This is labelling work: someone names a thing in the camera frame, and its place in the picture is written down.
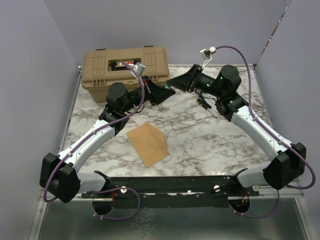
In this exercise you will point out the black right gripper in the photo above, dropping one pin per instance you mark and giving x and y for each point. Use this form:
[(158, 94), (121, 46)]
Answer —
[(185, 82)]

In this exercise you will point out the brown paper envelope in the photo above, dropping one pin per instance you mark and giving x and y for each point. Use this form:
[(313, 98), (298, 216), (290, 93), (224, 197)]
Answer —
[(149, 143)]

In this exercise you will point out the black yellow screwdriver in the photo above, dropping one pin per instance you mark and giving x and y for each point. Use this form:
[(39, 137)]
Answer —
[(205, 105)]

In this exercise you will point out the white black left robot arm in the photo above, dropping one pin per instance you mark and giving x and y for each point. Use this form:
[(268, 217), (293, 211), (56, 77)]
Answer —
[(60, 174)]

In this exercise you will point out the blue handled pliers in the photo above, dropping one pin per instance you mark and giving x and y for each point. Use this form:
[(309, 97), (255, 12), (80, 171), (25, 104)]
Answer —
[(201, 95)]

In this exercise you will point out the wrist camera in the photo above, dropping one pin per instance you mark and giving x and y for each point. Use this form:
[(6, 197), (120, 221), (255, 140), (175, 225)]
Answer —
[(136, 69), (206, 54)]

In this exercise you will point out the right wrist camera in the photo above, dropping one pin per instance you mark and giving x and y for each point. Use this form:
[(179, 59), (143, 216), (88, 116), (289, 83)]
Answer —
[(206, 54)]

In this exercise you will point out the tan plastic tool case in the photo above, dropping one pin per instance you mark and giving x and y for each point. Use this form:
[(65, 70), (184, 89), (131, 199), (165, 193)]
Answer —
[(104, 67)]

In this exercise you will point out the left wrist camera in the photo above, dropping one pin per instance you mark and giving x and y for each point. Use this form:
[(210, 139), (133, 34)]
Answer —
[(136, 69)]

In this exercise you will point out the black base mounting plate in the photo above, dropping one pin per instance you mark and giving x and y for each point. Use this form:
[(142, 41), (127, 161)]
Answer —
[(172, 192)]

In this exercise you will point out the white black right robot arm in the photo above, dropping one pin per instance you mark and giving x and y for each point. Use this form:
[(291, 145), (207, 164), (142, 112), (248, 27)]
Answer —
[(285, 166)]

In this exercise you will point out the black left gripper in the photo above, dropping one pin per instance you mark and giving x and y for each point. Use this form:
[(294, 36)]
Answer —
[(156, 93)]

